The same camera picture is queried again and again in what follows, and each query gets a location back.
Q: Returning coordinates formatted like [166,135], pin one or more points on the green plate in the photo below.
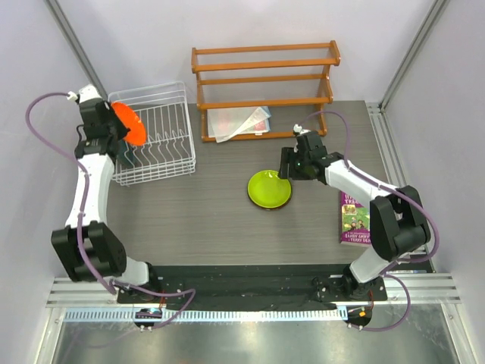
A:
[268,180]

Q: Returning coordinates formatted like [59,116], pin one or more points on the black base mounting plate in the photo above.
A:
[255,288]

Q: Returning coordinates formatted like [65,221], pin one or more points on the orange wooden shelf rack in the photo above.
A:
[264,75]

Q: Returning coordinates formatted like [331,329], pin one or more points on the purple treehouse book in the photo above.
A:
[354,222]

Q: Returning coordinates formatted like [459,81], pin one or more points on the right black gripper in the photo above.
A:
[287,155]

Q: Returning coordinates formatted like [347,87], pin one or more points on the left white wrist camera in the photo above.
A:
[85,94]

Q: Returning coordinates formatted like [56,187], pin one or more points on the clear plastic document sleeve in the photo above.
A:
[226,123]

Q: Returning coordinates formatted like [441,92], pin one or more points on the white wire dish rack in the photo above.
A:
[169,149]

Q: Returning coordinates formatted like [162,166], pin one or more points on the orange plate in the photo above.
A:
[136,133]

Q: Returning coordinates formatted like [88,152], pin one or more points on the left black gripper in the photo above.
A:
[123,130]

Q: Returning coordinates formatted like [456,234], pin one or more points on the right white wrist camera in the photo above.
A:
[298,130]

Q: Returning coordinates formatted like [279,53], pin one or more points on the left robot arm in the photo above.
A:
[86,246]

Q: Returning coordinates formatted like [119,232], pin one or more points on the slotted cable duct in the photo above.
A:
[139,315]

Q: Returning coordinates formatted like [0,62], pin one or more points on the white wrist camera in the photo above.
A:
[85,94]
[298,130]

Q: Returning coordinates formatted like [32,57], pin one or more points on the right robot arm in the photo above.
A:
[397,222]

